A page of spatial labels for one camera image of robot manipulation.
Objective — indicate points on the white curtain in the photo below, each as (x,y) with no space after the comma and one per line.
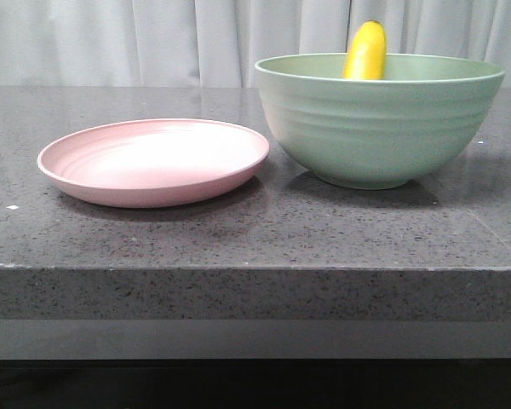
(217,43)

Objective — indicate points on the green ribbed bowl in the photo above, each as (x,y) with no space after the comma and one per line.
(375,134)

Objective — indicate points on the pink plate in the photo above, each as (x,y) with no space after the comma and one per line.
(154,163)

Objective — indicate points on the yellow banana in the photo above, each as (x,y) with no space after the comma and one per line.
(366,57)

